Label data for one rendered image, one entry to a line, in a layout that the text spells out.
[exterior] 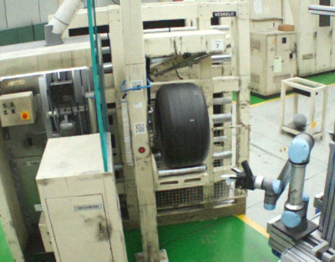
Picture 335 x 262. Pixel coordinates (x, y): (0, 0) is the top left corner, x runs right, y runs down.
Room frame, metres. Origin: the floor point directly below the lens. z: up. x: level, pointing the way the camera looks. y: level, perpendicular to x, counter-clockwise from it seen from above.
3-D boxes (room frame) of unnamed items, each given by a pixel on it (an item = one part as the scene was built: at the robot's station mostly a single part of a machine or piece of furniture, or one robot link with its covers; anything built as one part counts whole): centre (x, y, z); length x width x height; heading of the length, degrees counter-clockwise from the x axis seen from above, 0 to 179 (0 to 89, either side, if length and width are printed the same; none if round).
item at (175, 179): (2.41, -0.08, 0.84); 0.36 x 0.09 x 0.06; 98
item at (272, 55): (7.19, -2.09, 0.62); 0.91 x 0.58 x 1.25; 120
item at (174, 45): (2.86, -0.14, 1.71); 0.61 x 0.25 x 0.15; 98
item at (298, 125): (4.95, -1.93, 0.40); 0.60 x 0.35 x 0.80; 30
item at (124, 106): (2.46, 0.27, 1.19); 0.05 x 0.04 x 0.48; 8
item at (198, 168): (2.41, -0.08, 0.90); 0.35 x 0.05 x 0.05; 98
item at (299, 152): (1.78, -0.69, 1.09); 0.15 x 0.12 x 0.55; 146
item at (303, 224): (1.90, -0.77, 0.77); 0.15 x 0.15 x 0.10
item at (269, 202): (1.88, -0.58, 0.94); 0.11 x 0.08 x 0.11; 146
